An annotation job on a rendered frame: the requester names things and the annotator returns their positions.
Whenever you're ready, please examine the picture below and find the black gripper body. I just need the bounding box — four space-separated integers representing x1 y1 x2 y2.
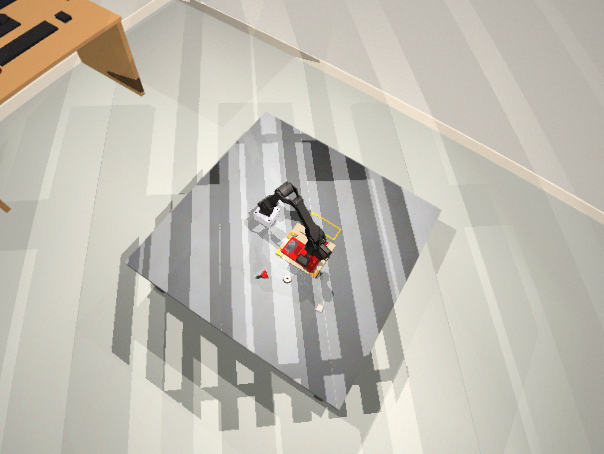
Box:
296 243 315 267

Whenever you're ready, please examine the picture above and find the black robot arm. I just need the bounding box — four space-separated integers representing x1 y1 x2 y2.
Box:
257 181 332 261

